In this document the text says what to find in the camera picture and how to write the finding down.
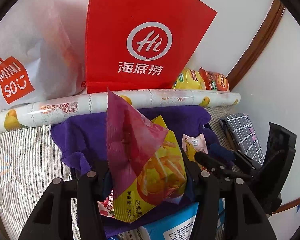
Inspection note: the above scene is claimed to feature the blue tissue box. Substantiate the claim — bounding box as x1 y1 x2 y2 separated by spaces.
119 200 225 240

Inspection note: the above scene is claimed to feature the striped bed sheet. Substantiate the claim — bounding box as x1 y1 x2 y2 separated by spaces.
0 105 234 240

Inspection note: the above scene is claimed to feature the brown wooden door frame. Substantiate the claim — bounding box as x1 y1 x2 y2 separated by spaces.
226 0 286 93

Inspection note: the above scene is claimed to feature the grey checked folded cloth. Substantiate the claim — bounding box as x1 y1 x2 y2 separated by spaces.
218 113 268 167

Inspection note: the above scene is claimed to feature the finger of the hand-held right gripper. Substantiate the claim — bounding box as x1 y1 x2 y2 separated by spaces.
194 152 253 180
209 143 262 172

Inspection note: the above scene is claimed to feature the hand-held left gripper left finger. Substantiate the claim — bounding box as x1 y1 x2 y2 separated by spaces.
19 160 111 240

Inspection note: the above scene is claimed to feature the brown baseboard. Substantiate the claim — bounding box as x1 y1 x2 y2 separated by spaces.
272 194 300 214

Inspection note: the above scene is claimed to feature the pink cherry snack packet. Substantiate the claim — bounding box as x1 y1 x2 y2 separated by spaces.
97 190 115 218

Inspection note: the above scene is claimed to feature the pink white snack packet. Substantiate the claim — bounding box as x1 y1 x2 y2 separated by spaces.
182 134 208 162

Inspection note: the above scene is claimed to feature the red paper bag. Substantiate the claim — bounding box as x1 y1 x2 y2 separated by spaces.
84 0 218 94

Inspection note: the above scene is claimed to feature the yellow chip bag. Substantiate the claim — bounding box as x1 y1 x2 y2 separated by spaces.
172 68 207 90

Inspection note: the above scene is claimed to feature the printed paper roll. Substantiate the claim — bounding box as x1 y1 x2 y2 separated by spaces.
0 89 241 132

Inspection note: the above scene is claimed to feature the magenta yellow snack packet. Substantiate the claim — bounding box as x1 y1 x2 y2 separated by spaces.
105 86 187 224

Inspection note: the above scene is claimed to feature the red chip bag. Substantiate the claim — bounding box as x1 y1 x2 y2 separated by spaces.
199 67 230 92

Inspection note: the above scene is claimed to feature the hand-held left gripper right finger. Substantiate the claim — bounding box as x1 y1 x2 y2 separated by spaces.
182 154 278 240

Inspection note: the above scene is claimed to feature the white plastic bag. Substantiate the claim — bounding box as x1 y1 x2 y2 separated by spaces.
0 0 87 114

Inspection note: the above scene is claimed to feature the purple towel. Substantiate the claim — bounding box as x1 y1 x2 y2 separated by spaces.
51 106 234 238

